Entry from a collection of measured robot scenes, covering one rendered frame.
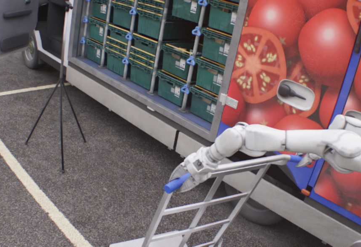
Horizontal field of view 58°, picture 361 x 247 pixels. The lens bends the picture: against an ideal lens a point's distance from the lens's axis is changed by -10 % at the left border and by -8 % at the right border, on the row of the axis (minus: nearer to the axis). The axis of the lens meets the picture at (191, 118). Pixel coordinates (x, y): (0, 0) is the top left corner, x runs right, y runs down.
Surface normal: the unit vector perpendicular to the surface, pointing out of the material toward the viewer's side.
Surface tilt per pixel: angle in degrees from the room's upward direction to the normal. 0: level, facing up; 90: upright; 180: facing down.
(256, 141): 89
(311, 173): 90
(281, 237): 0
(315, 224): 90
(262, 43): 90
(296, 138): 56
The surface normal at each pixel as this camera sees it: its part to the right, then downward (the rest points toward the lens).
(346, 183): -0.66, 0.18
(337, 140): -0.40, -0.70
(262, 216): -0.70, -0.11
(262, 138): -0.20, 0.31
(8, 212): 0.19, -0.90
